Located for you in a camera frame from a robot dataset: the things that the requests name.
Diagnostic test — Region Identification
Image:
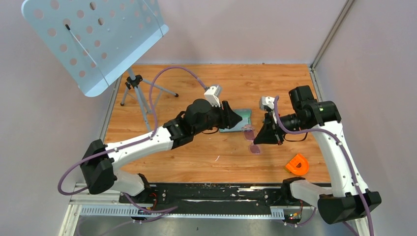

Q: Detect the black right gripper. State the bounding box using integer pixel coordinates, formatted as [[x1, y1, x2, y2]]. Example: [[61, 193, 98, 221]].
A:
[[253, 112, 307, 146]]

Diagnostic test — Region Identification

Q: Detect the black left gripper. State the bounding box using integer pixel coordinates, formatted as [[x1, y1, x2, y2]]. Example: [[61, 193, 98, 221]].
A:
[[193, 100, 242, 136]]

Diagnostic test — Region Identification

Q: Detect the grey glasses case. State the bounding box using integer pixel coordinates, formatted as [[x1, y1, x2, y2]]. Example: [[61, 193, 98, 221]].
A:
[[218, 108, 253, 134]]

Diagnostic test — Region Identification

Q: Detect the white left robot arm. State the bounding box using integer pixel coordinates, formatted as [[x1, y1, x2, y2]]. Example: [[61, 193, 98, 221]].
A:
[[80, 99, 242, 203]]

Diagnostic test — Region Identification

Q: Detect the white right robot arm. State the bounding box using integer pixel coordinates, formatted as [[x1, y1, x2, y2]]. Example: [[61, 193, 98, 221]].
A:
[[254, 86, 382, 224]]

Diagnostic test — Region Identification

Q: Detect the orange tape dispenser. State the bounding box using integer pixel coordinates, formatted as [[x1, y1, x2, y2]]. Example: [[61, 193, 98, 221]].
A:
[[285, 153, 309, 176]]

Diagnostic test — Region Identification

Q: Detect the blue music stand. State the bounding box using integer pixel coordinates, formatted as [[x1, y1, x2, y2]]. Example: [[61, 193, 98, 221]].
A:
[[21, 0, 169, 116]]

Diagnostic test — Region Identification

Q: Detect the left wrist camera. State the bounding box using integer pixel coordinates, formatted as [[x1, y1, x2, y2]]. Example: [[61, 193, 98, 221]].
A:
[[204, 85, 222, 107]]

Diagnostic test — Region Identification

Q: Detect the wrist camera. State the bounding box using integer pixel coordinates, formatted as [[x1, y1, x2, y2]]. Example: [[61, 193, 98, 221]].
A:
[[204, 85, 222, 107], [259, 96, 274, 112]]

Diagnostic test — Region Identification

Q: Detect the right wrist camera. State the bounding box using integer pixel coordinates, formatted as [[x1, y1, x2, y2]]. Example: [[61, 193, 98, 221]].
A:
[[259, 96, 274, 112]]

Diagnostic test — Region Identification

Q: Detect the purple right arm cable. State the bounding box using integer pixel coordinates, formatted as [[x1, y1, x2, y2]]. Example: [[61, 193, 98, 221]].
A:
[[273, 95, 375, 236]]

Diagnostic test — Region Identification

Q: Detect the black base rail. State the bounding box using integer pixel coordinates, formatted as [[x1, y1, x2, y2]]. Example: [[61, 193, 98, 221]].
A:
[[132, 182, 311, 216]]

